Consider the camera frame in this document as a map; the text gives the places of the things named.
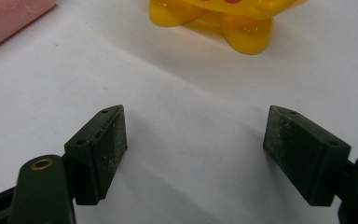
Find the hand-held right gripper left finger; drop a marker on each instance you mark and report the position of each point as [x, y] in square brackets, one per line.
[101, 155]

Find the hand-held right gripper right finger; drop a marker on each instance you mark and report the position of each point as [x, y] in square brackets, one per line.
[304, 155]

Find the yellow plastic toy figure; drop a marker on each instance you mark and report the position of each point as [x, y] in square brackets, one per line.
[245, 31]

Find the pink box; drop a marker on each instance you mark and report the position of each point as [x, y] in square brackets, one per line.
[6, 18]

